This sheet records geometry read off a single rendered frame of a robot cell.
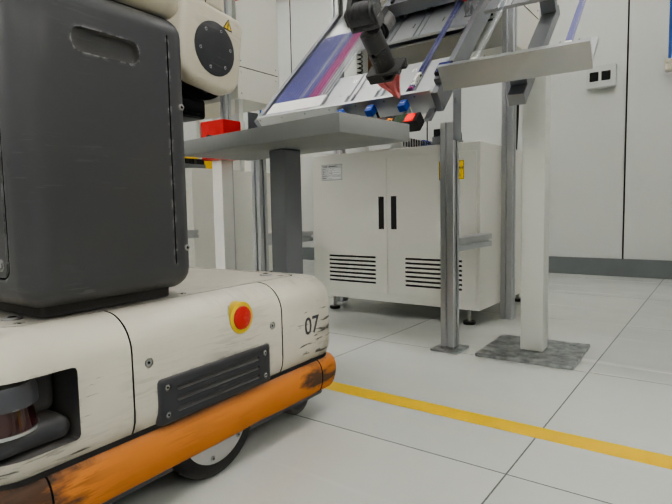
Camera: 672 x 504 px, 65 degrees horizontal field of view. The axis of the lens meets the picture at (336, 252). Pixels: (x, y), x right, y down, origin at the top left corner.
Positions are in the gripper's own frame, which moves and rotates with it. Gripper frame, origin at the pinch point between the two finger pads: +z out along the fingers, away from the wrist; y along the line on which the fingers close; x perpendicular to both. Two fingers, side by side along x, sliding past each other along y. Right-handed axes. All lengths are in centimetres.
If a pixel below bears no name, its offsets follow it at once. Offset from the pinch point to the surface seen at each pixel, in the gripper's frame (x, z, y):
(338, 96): -11.1, 4.4, 28.3
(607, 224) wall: -108, 175, -20
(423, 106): -2.6, 6.7, -4.5
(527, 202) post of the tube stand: 12.0, 31.5, -31.6
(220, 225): 15, 39, 96
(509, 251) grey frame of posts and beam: -4, 73, -13
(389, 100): -2.6, 3.1, 5.1
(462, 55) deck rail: -24.5, 6.1, -9.9
